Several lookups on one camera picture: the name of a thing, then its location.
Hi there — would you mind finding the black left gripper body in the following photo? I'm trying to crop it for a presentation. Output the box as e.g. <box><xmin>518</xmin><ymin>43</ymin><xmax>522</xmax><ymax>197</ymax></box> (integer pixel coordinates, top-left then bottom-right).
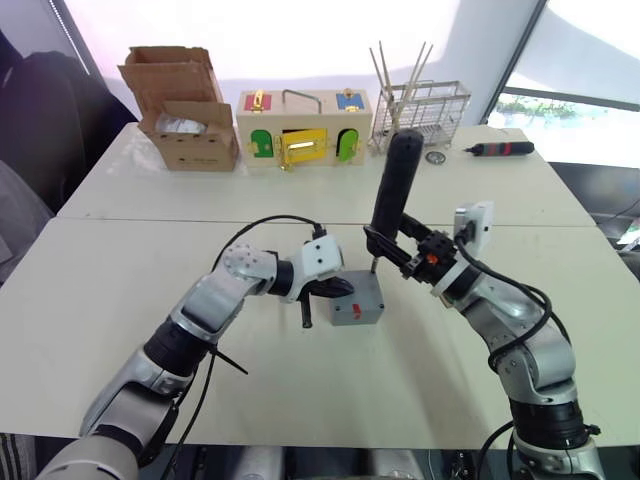
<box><xmin>301</xmin><ymin>277</ymin><xmax>342</xmax><ymax>302</ymax></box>

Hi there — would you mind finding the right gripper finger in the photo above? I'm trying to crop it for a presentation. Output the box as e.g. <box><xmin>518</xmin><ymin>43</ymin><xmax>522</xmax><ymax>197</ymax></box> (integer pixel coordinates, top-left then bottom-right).
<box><xmin>363</xmin><ymin>224</ymin><xmax>420</xmax><ymax>276</ymax></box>
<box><xmin>397</xmin><ymin>212</ymin><xmax>436</xmax><ymax>242</ymax></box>

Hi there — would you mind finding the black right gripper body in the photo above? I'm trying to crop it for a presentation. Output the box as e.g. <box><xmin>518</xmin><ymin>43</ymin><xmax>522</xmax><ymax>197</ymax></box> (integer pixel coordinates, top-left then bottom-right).
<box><xmin>406</xmin><ymin>228</ymin><xmax>460</xmax><ymax>286</ymax></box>

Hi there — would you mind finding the black electric screwdriver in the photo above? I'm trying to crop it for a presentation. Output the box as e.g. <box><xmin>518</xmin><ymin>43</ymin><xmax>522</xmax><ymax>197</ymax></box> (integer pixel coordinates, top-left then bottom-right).
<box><xmin>368</xmin><ymin>128</ymin><xmax>425</xmax><ymax>275</ymax></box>

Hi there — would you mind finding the grey box lid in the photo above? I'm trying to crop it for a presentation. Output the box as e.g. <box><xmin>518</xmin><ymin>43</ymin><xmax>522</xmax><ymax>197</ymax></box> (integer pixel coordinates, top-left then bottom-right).
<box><xmin>327</xmin><ymin>268</ymin><xmax>385</xmax><ymax>314</ymax></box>

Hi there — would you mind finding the grey metal box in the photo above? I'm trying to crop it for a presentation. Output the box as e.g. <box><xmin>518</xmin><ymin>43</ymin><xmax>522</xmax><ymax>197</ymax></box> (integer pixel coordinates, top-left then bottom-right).
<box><xmin>327</xmin><ymin>268</ymin><xmax>386</xmax><ymax>327</ymax></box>

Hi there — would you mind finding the black and red screwdriver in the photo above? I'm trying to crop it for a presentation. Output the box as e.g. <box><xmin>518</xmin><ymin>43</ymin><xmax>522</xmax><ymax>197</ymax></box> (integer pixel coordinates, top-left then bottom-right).
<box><xmin>462</xmin><ymin>141</ymin><xmax>535</xmax><ymax>160</ymax></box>

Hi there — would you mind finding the wooden lock box toy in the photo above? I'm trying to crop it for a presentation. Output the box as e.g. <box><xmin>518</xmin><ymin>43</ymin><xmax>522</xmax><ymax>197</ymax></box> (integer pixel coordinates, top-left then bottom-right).
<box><xmin>235</xmin><ymin>88</ymin><xmax>374</xmax><ymax>174</ymax></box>

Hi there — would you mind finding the open brown cardboard box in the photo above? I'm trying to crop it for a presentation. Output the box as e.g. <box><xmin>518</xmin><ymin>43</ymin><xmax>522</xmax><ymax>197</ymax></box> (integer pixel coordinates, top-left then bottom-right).
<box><xmin>117</xmin><ymin>45</ymin><xmax>240</xmax><ymax>173</ymax></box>

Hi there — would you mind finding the wooden chopstick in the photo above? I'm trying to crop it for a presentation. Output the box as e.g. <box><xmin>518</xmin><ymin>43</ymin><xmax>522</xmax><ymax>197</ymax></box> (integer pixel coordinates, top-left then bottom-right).
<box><xmin>402</xmin><ymin>44</ymin><xmax>435</xmax><ymax>104</ymax></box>
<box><xmin>378</xmin><ymin>40</ymin><xmax>397</xmax><ymax>119</ymax></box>
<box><xmin>369</xmin><ymin>47</ymin><xmax>401</xmax><ymax>149</ymax></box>
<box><xmin>387</xmin><ymin>42</ymin><xmax>427</xmax><ymax>146</ymax></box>

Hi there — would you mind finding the grey rounded shape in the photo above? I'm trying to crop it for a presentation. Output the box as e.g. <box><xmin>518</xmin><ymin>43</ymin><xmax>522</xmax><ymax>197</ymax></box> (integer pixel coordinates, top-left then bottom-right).
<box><xmin>234</xmin><ymin>446</ymin><xmax>286</xmax><ymax>480</ymax></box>
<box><xmin>369</xmin><ymin>448</ymin><xmax>426</xmax><ymax>480</ymax></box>

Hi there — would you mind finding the black side table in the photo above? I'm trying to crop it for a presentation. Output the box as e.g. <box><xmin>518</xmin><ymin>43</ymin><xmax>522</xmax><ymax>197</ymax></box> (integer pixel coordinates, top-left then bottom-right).
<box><xmin>547</xmin><ymin>160</ymin><xmax>640</xmax><ymax>281</ymax></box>

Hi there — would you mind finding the white plastic bag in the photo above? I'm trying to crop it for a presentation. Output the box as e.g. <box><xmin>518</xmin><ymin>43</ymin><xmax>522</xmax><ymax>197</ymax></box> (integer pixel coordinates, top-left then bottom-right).
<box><xmin>152</xmin><ymin>113</ymin><xmax>211</xmax><ymax>136</ymax></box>

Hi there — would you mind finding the dark chair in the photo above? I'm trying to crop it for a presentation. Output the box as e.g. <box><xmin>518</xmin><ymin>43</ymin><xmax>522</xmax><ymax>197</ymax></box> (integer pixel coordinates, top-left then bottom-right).
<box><xmin>0</xmin><ymin>29</ymin><xmax>139</xmax><ymax>211</ymax></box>

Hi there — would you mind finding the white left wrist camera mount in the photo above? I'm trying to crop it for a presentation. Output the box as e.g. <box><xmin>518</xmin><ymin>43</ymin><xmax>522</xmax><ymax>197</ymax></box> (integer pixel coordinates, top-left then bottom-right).
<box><xmin>278</xmin><ymin>235</ymin><xmax>346</xmax><ymax>305</ymax></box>

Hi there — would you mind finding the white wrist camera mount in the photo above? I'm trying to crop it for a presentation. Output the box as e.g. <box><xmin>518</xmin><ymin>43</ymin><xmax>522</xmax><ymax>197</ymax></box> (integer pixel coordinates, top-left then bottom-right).
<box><xmin>430</xmin><ymin>200</ymin><xmax>495</xmax><ymax>304</ymax></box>
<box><xmin>278</xmin><ymin>235</ymin><xmax>346</xmax><ymax>305</ymax></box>

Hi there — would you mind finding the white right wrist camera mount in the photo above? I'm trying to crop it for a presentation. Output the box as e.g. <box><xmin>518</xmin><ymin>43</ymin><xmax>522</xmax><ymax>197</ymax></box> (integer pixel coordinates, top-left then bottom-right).
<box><xmin>430</xmin><ymin>200</ymin><xmax>495</xmax><ymax>304</ymax></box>

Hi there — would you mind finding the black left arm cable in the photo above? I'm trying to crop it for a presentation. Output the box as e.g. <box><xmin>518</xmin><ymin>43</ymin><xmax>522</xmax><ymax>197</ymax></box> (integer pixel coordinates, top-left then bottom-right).
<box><xmin>169</xmin><ymin>344</ymin><xmax>221</xmax><ymax>480</ymax></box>
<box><xmin>212</xmin><ymin>214</ymin><xmax>329</xmax><ymax>271</ymax></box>

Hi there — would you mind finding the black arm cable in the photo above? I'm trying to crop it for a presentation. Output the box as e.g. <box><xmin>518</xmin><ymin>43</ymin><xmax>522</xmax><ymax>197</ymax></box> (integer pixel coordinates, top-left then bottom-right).
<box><xmin>476</xmin><ymin>419</ymin><xmax>517</xmax><ymax>480</ymax></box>
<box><xmin>169</xmin><ymin>344</ymin><xmax>221</xmax><ymax>480</ymax></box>
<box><xmin>452</xmin><ymin>227</ymin><xmax>572</xmax><ymax>374</ymax></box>
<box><xmin>212</xmin><ymin>214</ymin><xmax>329</xmax><ymax>271</ymax></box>

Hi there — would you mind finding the black cable tie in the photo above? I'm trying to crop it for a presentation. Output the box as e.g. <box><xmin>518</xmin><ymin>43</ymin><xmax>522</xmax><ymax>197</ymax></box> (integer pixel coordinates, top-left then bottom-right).
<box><xmin>209</xmin><ymin>347</ymin><xmax>250</xmax><ymax>376</ymax></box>

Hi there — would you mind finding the metal wire basket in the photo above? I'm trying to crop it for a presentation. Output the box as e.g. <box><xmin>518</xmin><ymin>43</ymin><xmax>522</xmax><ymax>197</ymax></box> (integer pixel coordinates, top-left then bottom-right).
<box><xmin>368</xmin><ymin>81</ymin><xmax>472</xmax><ymax>154</ymax></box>

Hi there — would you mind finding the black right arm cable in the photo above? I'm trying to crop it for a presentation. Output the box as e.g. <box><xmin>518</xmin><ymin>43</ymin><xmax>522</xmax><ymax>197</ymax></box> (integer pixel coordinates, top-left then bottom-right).
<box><xmin>476</xmin><ymin>419</ymin><xmax>517</xmax><ymax>480</ymax></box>
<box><xmin>452</xmin><ymin>227</ymin><xmax>572</xmax><ymax>374</ymax></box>

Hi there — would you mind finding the dark window frame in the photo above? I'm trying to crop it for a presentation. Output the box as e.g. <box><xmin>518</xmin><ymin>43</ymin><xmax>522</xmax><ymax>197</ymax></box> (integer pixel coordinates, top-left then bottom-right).
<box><xmin>481</xmin><ymin>0</ymin><xmax>640</xmax><ymax>126</ymax></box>

